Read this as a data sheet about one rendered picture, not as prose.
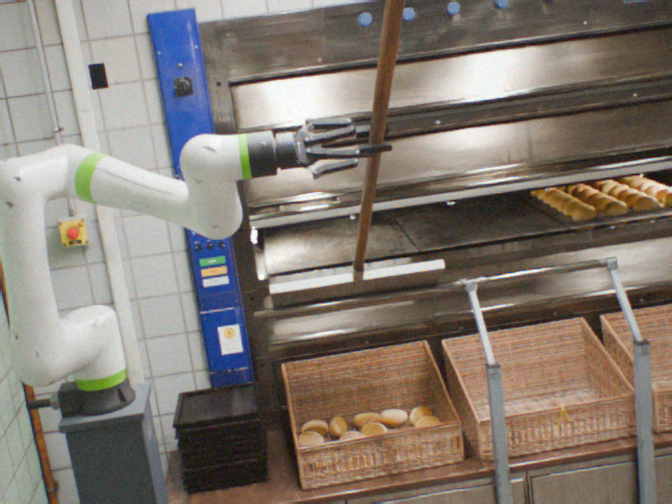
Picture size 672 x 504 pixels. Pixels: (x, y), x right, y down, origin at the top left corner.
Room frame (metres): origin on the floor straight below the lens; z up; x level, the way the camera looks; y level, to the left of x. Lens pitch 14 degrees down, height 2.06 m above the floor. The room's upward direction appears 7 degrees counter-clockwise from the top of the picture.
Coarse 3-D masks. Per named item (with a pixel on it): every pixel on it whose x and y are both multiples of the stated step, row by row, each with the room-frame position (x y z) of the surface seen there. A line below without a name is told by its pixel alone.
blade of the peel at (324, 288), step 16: (368, 272) 2.73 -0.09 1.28; (384, 272) 2.73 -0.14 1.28; (400, 272) 2.73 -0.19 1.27; (416, 272) 2.73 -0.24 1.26; (432, 272) 2.76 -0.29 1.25; (272, 288) 2.70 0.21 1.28; (288, 288) 2.70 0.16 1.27; (304, 288) 2.70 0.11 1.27; (320, 288) 2.73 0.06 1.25; (336, 288) 2.75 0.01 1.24; (352, 288) 2.78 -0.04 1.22; (368, 288) 2.81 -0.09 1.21; (384, 288) 2.84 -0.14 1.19; (288, 304) 2.84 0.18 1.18; (368, 304) 2.99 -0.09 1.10; (384, 304) 3.02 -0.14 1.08
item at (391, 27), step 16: (400, 0) 1.42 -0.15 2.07; (384, 16) 1.48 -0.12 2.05; (400, 16) 1.46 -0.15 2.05; (384, 32) 1.51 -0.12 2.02; (384, 48) 1.54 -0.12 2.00; (384, 64) 1.59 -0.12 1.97; (384, 80) 1.63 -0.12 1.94; (384, 96) 1.68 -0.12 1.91; (384, 112) 1.74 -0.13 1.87; (384, 128) 1.81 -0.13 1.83; (368, 144) 1.90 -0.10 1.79; (368, 160) 1.94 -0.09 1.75; (368, 176) 2.01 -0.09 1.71; (368, 192) 2.09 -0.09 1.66; (368, 208) 2.18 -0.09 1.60; (368, 224) 2.29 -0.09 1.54
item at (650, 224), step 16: (608, 224) 3.32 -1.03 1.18; (624, 224) 3.29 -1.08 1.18; (640, 224) 3.29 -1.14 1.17; (656, 224) 3.29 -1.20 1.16; (496, 240) 3.30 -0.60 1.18; (512, 240) 3.27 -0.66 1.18; (528, 240) 3.26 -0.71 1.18; (544, 240) 3.26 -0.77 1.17; (560, 240) 3.27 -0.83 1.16; (576, 240) 3.27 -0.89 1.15; (400, 256) 3.25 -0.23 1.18; (416, 256) 3.23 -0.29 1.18; (432, 256) 3.24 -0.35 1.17; (448, 256) 3.24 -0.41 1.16; (464, 256) 3.24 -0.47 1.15; (480, 256) 3.25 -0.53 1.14; (288, 272) 3.23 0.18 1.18; (304, 272) 3.21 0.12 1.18; (320, 272) 3.21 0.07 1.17; (336, 272) 3.21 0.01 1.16
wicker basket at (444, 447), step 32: (352, 352) 3.19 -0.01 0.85; (384, 352) 3.20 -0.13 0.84; (416, 352) 3.20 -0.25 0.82; (288, 384) 3.15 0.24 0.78; (320, 384) 3.15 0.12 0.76; (352, 384) 3.16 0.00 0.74; (416, 384) 3.17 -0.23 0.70; (320, 416) 3.12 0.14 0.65; (352, 416) 3.13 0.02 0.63; (448, 416) 2.90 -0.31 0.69; (320, 448) 2.71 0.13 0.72; (352, 448) 2.72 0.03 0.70; (384, 448) 2.73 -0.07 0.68; (416, 448) 2.88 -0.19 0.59; (448, 448) 2.87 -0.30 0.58; (320, 480) 2.71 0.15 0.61; (352, 480) 2.72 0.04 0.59
